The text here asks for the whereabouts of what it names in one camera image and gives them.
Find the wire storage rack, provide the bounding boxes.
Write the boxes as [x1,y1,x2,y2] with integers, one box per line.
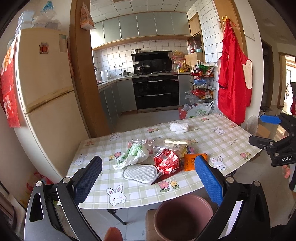
[189,60,216,105]

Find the red fridge banner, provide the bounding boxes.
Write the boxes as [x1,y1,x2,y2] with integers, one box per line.
[1,38,21,128]

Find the green white plastic bag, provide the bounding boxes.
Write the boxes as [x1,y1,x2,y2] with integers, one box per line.
[112,143,149,170]

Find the checkered bunny tablecloth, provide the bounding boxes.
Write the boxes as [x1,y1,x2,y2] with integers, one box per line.
[67,113,259,209]

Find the white mesh scrub pad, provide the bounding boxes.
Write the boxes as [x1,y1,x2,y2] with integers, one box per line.
[122,164,160,184]

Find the black range hood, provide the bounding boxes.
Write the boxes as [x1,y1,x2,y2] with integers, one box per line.
[132,51,173,75]

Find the white electric kettle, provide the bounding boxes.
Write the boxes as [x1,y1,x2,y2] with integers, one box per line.
[100,70,109,81]

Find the steel cooking pot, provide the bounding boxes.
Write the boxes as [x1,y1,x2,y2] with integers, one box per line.
[119,71,131,77]

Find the wooden wall cabinet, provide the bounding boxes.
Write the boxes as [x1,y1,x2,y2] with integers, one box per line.
[189,13,202,37]

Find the beige refrigerator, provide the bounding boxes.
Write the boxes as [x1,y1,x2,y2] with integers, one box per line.
[13,28,88,183]

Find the white green shopping bag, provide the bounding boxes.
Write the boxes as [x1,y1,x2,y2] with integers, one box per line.
[186,101,214,118]

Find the orange snack packet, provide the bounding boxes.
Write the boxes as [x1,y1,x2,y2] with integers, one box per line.
[183,154,207,171]

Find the grey cabinets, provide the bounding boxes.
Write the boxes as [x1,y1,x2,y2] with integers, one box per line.
[97,77,137,132]
[90,11,191,49]

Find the cardboard box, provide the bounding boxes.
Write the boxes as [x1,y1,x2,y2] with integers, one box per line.
[256,119,278,139]

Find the crushed red can wrapper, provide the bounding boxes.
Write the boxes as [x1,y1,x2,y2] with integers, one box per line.
[154,149,179,175]

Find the red apron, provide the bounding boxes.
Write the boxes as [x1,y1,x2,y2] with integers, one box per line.
[217,19,252,125]

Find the pink trash bucket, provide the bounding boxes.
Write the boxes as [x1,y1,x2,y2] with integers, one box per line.
[154,194,213,240]

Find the grey lower cabinets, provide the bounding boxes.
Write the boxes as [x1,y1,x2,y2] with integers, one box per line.
[97,77,137,132]

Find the white foam fruit net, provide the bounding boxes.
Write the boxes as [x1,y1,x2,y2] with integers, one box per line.
[170,123,189,133]

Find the black stove oven unit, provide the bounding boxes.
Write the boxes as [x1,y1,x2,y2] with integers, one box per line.
[132,74,180,111]

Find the grey upper cabinets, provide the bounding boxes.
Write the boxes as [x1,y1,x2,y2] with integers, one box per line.
[90,11,191,49]

